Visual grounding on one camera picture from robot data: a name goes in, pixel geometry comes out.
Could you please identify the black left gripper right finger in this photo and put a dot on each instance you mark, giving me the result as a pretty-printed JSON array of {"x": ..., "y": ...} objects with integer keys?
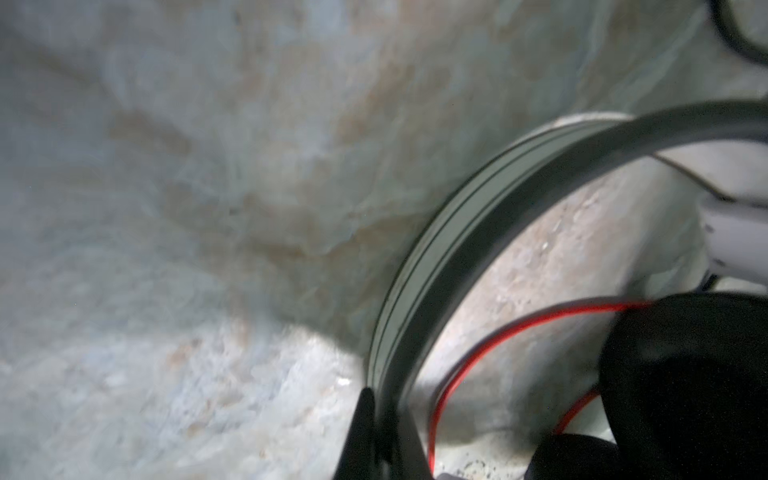
[{"x": 409, "y": 459}]

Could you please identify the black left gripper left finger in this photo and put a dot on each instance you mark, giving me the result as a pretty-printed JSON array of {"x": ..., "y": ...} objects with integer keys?
[{"x": 358, "y": 456}]

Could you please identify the white and black headphones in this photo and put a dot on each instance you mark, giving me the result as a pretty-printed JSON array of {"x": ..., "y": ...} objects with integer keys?
[{"x": 513, "y": 190}]

